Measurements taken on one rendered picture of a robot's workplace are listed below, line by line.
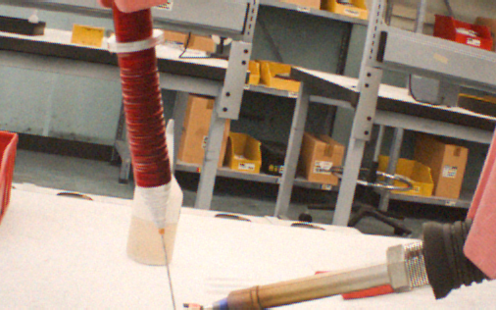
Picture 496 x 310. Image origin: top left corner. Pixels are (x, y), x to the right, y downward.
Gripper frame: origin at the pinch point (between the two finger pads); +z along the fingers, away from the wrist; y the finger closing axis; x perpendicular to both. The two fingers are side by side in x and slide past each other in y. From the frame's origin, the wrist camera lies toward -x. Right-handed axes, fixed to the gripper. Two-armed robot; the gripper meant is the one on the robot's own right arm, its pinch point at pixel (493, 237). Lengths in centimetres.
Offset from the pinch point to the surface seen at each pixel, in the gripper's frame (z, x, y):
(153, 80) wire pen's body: 2.6, -10.6, 2.9
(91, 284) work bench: 21.4, -12.1, -22.9
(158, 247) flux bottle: 19.3, -11.1, -30.2
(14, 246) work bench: 24.7, -18.3, -25.3
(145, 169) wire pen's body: 4.7, -9.3, 2.6
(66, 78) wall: 132, -147, -403
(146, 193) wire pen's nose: 5.4, -8.8, 2.3
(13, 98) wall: 156, -162, -390
